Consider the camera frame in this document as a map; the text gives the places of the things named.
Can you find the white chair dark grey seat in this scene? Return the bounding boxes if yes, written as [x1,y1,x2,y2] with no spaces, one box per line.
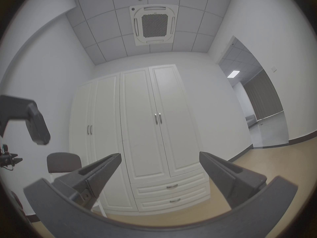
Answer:
[47,152,108,219]

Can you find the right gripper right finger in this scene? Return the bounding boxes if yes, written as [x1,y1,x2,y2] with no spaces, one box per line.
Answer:
[199,151,268,210]

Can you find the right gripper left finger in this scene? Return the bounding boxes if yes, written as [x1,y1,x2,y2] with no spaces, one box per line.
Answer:
[53,153,122,211]

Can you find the ceiling air conditioner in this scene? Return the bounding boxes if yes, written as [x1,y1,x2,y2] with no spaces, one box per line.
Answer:
[129,4,179,46]

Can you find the white wardrobe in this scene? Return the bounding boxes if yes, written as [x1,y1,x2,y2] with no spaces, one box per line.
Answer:
[69,64,211,214]

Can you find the grey curtain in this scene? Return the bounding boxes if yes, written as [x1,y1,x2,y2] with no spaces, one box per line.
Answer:
[243,70,284,121]

